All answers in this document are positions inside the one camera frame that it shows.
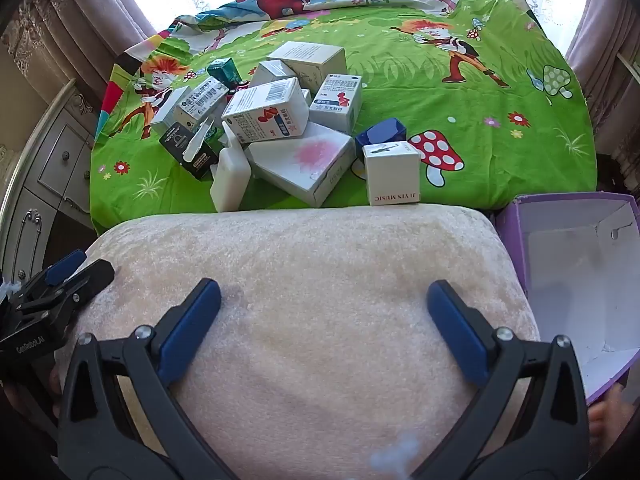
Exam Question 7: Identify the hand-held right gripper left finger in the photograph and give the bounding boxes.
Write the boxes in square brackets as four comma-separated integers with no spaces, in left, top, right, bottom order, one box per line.
[57,277,238,480]

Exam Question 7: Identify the teal green box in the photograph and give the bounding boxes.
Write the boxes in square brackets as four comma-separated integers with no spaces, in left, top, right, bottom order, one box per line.
[206,57,242,87]

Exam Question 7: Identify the large cream box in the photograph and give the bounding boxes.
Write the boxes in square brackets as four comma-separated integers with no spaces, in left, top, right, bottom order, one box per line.
[266,41,348,86]

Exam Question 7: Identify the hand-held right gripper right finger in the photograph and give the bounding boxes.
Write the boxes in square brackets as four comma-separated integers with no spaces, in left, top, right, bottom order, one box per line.
[407,280,591,480]

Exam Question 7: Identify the pink curtain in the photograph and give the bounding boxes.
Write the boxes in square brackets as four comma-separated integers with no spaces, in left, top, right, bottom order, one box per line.
[565,0,640,91]
[0,0,156,106]

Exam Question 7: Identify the purple cardboard box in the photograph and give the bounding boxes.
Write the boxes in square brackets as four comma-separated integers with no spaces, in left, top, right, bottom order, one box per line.
[492,191,640,406]

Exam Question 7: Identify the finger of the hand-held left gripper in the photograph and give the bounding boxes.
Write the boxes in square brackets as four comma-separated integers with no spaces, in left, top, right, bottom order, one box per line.
[22,249,88,293]
[15,259,116,322]

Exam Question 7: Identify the small plain white box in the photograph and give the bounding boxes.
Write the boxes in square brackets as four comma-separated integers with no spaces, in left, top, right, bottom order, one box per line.
[249,59,297,89]

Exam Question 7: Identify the person's bare leg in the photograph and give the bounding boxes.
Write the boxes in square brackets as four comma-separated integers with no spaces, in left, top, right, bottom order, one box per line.
[587,389,625,457]

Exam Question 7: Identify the white box red figure print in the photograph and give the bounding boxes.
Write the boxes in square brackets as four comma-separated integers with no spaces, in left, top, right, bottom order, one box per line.
[309,74,364,134]

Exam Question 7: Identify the white box black labels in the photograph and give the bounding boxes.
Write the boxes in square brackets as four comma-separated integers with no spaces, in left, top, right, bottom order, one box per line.
[175,77,230,128]

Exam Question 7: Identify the white cube box pen print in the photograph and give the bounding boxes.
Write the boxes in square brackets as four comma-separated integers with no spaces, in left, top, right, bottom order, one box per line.
[362,141,422,207]

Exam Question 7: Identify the white box pink splash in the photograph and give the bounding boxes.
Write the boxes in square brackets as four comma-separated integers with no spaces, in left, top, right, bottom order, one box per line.
[244,121,357,209]

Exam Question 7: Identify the navy blue box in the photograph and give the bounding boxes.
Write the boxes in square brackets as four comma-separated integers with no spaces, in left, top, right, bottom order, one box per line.
[355,117,407,162]

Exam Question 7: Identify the white carved dresser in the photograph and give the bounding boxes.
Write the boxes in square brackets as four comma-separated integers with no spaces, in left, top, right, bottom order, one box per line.
[0,77,108,286]

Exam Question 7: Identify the white box red heart print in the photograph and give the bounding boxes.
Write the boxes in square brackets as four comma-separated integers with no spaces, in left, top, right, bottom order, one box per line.
[221,79,311,147]

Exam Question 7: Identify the beige plush cushion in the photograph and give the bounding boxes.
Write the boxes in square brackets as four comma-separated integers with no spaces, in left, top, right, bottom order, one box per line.
[55,205,543,480]

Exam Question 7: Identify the white plastic bottle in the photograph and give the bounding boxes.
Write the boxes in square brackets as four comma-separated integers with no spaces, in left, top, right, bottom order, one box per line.
[209,122,252,213]

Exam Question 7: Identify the green cartoon printed bedsheet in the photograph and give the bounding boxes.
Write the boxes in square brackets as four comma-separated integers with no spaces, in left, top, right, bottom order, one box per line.
[90,0,598,233]

